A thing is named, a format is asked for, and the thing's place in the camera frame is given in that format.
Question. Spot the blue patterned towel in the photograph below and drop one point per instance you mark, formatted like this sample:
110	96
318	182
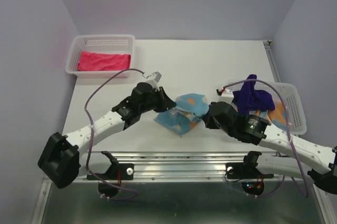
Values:
188	112

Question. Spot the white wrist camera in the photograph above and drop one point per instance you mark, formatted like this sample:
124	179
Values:
225	95
152	78

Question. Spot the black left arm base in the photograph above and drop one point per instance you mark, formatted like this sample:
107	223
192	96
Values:
122	171

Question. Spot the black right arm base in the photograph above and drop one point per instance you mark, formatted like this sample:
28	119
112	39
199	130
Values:
238	171

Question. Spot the white plastic towel basket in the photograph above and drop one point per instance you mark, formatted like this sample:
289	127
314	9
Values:
289	94

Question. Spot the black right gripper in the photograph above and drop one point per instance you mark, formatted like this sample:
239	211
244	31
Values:
209	122

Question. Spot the pink towel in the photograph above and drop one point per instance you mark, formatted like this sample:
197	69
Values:
92	62

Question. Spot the peach patterned towel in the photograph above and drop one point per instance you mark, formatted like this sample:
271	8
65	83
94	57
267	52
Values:
276	116

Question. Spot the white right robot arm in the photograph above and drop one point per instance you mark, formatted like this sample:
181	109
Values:
298	158

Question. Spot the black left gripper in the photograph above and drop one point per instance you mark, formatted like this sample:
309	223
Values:
165	102

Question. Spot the purple towel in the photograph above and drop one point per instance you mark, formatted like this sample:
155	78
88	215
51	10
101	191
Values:
248	99

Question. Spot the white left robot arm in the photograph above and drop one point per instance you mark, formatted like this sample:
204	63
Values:
60	158

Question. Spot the aluminium mounting rail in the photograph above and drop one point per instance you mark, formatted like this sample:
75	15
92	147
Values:
162	168

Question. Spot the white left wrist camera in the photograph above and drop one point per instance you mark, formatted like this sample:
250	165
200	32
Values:
152	78

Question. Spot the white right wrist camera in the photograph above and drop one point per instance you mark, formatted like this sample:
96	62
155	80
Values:
225	95

